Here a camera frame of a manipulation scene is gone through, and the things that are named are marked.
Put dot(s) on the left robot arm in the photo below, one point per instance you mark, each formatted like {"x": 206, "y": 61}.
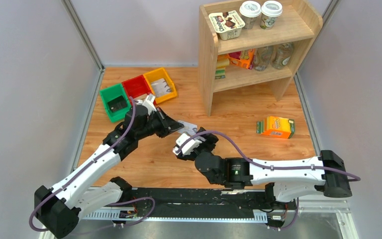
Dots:
{"x": 85, "y": 175}

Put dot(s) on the aluminium frame rail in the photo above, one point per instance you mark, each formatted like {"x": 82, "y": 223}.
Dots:
{"x": 123, "y": 203}

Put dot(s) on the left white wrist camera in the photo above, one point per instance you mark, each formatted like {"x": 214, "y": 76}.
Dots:
{"x": 148, "y": 103}

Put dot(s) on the right clear glass jar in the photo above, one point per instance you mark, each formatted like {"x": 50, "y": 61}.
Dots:
{"x": 283, "y": 54}

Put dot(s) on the left white paper cup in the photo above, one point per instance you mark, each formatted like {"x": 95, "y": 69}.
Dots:
{"x": 249, "y": 11}

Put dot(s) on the red plastic bin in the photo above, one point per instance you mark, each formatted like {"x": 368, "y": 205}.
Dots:
{"x": 137, "y": 86}

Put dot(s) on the clear glass jar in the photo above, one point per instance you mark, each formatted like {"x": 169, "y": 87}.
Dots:
{"x": 283, "y": 54}
{"x": 262, "y": 58}

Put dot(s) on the left clear glass jar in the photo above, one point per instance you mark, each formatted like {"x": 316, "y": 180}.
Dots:
{"x": 262, "y": 58}

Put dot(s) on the white paper cup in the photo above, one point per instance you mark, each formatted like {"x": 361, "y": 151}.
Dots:
{"x": 249, "y": 11}
{"x": 270, "y": 11}

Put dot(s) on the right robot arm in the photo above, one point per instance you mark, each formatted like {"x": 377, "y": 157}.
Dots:
{"x": 284, "y": 180}

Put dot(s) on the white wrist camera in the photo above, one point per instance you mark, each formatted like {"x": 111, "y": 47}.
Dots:
{"x": 186, "y": 148}
{"x": 148, "y": 103}

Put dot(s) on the black card in green bin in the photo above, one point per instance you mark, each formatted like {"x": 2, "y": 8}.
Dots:
{"x": 117, "y": 104}

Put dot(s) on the orange snack box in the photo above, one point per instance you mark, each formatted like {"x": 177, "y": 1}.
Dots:
{"x": 276, "y": 127}

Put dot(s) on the right white paper cup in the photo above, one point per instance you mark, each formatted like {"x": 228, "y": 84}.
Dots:
{"x": 270, "y": 11}

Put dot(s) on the orange box on shelf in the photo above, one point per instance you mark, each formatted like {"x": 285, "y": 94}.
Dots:
{"x": 242, "y": 58}

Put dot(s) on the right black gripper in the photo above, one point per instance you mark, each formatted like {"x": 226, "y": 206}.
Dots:
{"x": 210, "y": 143}

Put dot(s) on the green plastic bin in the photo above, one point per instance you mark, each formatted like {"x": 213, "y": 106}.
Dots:
{"x": 111, "y": 93}

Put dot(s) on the yellow green sponge stack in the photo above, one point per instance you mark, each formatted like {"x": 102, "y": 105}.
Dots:
{"x": 221, "y": 64}

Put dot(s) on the wooden shelf unit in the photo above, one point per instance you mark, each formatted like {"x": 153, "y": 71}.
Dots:
{"x": 300, "y": 23}

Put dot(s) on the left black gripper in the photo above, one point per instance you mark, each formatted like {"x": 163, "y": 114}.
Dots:
{"x": 168, "y": 125}

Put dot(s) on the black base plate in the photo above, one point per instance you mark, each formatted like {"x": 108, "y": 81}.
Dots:
{"x": 203, "y": 203}

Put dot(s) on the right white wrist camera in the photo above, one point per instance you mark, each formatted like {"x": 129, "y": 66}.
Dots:
{"x": 186, "y": 148}

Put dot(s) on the card in yellow bin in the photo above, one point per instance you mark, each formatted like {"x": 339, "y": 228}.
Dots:
{"x": 161, "y": 87}

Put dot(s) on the yellow plastic bin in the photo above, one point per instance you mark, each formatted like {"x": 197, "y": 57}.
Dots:
{"x": 161, "y": 73}

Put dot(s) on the Chobani yogurt tub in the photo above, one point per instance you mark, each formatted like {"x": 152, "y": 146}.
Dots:
{"x": 227, "y": 25}

